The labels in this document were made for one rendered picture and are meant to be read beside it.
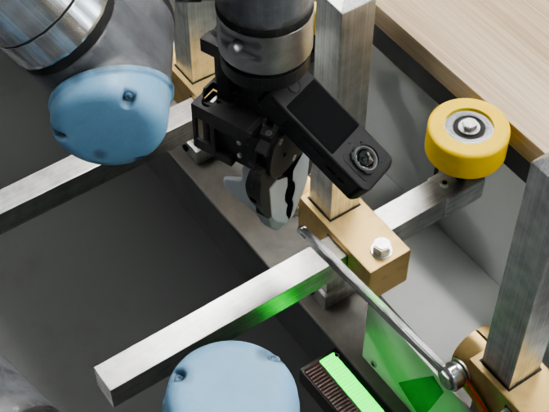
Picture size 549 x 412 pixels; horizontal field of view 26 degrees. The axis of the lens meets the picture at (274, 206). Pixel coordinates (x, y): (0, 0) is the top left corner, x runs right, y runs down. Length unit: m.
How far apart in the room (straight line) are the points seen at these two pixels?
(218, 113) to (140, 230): 1.27
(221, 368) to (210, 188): 0.72
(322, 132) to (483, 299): 0.49
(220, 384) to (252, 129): 0.35
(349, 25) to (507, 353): 0.30
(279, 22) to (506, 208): 0.51
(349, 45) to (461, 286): 0.48
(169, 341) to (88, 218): 1.20
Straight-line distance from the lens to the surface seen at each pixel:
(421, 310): 1.37
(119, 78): 0.73
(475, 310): 1.38
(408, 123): 1.40
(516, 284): 0.93
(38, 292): 2.18
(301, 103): 0.95
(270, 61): 0.90
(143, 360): 1.08
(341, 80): 1.02
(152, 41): 0.76
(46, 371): 2.08
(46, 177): 1.24
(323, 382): 1.21
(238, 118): 0.97
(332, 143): 0.95
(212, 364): 0.66
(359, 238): 1.14
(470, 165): 1.14
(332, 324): 1.25
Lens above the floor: 1.74
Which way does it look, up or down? 50 degrees down
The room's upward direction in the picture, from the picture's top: straight up
